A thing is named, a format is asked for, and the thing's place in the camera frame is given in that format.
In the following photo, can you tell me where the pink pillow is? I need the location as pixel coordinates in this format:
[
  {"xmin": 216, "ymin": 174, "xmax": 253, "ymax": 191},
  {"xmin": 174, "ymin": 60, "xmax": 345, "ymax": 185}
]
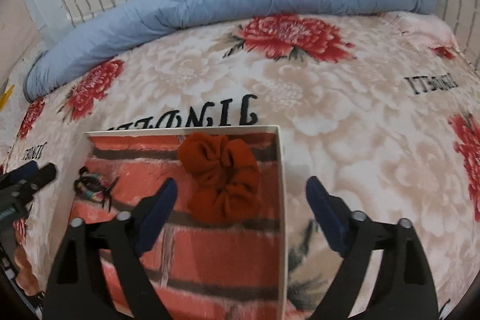
[{"xmin": 380, "ymin": 11, "xmax": 461, "ymax": 59}]

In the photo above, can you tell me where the floral bed blanket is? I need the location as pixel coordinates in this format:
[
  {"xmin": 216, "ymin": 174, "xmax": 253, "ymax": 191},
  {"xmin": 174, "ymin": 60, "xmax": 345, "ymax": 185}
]
[{"xmin": 5, "ymin": 15, "xmax": 479, "ymax": 319}]

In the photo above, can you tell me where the person hand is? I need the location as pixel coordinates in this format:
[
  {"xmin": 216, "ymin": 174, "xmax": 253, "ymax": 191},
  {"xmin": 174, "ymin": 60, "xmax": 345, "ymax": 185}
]
[{"xmin": 13, "ymin": 218, "xmax": 40, "ymax": 296}]

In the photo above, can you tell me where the white tray brick lining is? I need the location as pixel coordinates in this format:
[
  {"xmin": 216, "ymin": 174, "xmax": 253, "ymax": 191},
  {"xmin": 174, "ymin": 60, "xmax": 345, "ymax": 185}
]
[{"xmin": 57, "ymin": 126, "xmax": 287, "ymax": 319}]

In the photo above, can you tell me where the yellow cloth strip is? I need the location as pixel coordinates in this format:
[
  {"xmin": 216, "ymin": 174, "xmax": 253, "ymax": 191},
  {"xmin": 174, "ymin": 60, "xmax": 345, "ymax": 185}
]
[{"xmin": 0, "ymin": 85, "xmax": 15, "ymax": 110}]

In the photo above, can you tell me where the orange fabric scrunchie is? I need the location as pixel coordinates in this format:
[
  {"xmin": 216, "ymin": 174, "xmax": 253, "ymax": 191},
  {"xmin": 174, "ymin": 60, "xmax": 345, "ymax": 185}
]
[{"xmin": 177, "ymin": 132, "xmax": 260, "ymax": 226}]

